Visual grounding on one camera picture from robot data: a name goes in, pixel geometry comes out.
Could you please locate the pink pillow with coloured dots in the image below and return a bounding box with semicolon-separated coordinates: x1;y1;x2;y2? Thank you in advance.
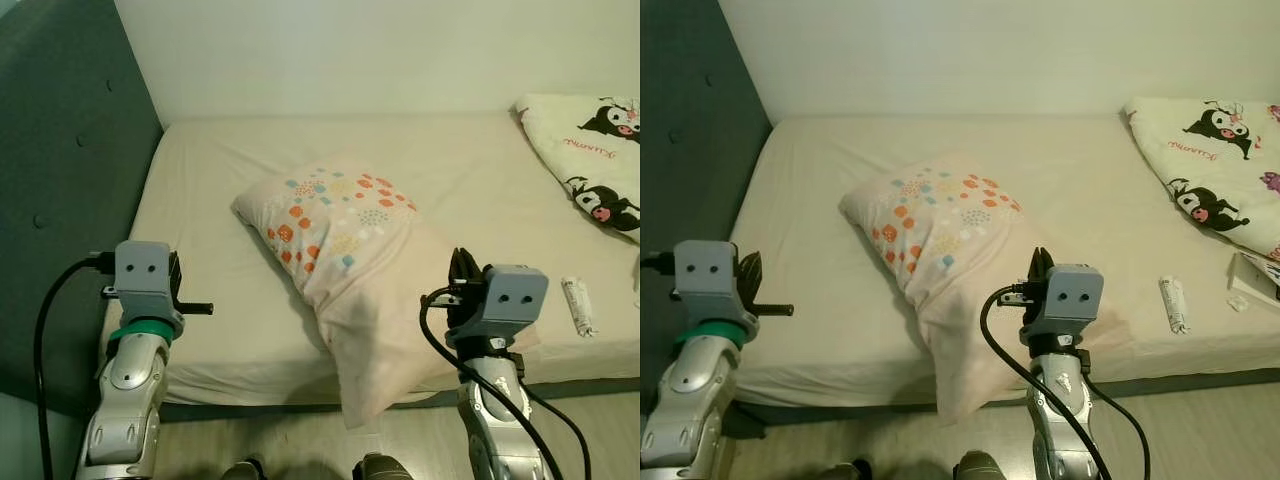
840;165;1101;426
232;165;541;429

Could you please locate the white book blue lettered cover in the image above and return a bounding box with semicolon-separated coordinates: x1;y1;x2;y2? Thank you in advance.
1232;250;1280;303

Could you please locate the teal upholstered headboard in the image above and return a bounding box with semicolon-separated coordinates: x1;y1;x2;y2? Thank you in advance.
640;0;776;331
0;0;166;416

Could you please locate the grey robot right foot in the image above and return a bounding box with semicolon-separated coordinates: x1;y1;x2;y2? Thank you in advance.
950;450;1011;480
352;452;416;480

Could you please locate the cream Kuromi print blanket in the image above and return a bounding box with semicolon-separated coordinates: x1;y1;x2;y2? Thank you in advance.
1125;97;1280;263
513;94;641;244

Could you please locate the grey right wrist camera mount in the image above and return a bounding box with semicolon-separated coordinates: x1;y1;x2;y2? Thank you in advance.
447;264;550;349
1022;263;1105;349

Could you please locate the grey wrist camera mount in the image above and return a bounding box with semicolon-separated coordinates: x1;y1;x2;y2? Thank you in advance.
672;240;761;336
112;240;188;336
1022;263;1105;349
447;264;550;349

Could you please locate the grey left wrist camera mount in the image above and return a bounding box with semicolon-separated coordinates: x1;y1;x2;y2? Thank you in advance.
672;240;761;336
112;240;188;336

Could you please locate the dark grey bed frame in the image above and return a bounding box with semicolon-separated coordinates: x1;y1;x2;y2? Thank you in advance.
740;368;1280;426
155;376;641;423

